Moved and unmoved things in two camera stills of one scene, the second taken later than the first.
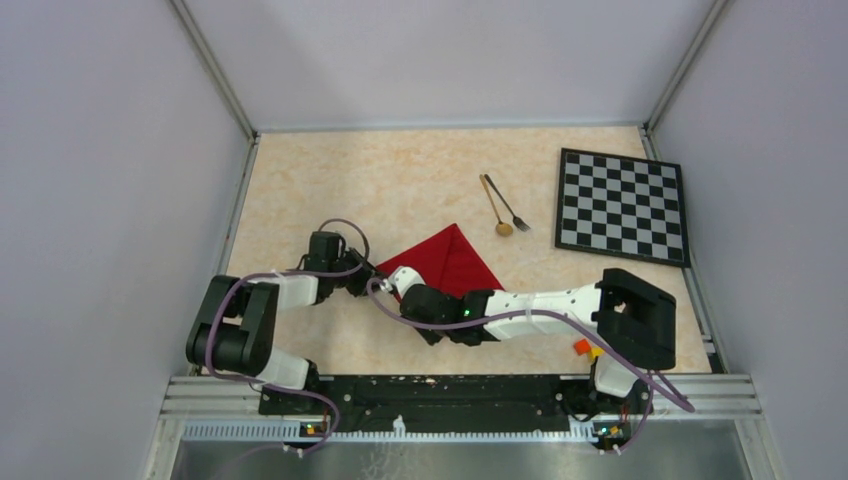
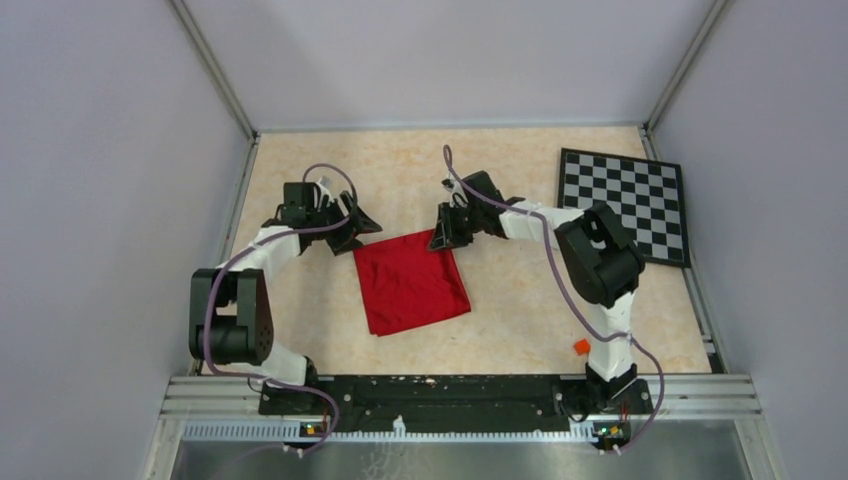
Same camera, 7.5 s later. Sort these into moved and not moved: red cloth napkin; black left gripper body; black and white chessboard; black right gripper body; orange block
Moved: red cloth napkin; black right gripper body; black left gripper body
Not moved: black and white chessboard; orange block
